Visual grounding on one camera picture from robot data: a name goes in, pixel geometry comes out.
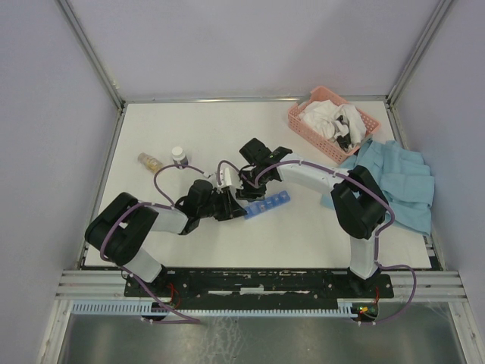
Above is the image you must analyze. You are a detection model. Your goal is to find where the white crumpled cloth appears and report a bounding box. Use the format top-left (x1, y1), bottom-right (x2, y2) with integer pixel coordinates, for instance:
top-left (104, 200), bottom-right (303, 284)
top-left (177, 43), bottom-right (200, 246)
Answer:
top-left (299, 100), bottom-right (367, 142)

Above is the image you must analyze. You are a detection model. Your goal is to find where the white pill bottle blue label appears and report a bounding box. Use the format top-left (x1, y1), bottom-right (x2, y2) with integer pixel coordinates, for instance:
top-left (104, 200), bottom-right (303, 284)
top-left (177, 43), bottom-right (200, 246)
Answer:
top-left (171, 146), bottom-right (189, 168)

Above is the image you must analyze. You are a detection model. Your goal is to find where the black item in basket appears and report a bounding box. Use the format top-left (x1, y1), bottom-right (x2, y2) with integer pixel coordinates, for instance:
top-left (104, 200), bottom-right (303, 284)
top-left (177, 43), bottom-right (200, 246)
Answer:
top-left (333, 115), bottom-right (365, 152)

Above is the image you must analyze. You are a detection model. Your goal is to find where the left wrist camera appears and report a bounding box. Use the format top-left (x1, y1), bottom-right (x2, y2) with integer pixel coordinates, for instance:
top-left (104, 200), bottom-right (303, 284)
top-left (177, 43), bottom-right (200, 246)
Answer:
top-left (217, 167), bottom-right (239, 189)

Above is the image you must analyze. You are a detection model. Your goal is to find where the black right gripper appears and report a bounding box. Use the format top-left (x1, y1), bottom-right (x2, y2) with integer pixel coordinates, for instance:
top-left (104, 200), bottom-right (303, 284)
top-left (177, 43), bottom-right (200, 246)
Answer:
top-left (233, 165), bottom-right (267, 202)

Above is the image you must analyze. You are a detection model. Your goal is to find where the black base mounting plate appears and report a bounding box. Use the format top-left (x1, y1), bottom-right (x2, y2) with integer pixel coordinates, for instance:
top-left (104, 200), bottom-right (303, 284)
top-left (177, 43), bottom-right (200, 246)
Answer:
top-left (146, 268), bottom-right (394, 303)

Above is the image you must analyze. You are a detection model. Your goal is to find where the light blue cloth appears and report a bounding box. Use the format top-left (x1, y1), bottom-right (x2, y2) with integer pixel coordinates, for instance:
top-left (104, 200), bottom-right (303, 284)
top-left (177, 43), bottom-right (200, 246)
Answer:
top-left (339, 140), bottom-right (435, 236)

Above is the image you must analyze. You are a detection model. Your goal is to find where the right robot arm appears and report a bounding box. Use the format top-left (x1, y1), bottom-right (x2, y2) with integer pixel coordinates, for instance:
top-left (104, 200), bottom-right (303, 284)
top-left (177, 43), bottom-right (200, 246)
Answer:
top-left (236, 138), bottom-right (394, 297)

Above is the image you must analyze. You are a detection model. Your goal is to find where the light blue cable duct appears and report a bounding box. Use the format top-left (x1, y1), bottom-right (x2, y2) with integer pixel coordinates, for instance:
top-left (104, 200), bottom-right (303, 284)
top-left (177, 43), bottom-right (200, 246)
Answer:
top-left (70, 299), bottom-right (359, 315)

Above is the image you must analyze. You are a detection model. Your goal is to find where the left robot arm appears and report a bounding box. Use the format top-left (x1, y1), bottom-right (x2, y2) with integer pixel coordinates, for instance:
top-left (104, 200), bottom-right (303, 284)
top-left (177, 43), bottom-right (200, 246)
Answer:
top-left (84, 180), bottom-right (247, 296)

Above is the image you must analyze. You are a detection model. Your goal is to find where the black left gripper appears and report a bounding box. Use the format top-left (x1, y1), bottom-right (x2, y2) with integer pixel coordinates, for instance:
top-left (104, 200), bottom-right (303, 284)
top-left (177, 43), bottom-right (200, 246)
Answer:
top-left (198, 188), bottom-right (247, 221)

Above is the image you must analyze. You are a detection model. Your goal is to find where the clear bottle of yellow capsules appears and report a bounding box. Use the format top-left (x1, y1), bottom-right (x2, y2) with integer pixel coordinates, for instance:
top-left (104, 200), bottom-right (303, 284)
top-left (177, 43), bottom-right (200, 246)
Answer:
top-left (137, 152), bottom-right (164, 174)

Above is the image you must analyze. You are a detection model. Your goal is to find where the blue weekly pill organizer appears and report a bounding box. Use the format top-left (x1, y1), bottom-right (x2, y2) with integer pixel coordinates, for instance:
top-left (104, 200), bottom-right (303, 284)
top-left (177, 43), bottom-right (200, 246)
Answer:
top-left (244, 190), bottom-right (291, 220)

